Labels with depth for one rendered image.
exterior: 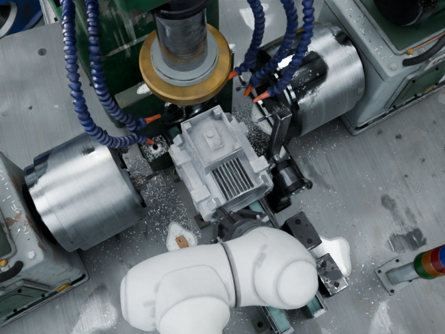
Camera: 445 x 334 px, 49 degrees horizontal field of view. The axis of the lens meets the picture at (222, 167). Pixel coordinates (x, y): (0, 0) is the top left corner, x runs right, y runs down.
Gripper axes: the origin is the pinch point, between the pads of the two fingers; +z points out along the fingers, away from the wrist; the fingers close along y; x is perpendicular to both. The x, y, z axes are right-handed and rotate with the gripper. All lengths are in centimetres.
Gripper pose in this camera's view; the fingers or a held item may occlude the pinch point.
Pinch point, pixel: (224, 216)
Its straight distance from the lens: 108.8
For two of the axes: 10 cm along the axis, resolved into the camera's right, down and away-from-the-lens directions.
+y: -8.7, 4.6, -1.5
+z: -2.4, -1.4, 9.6
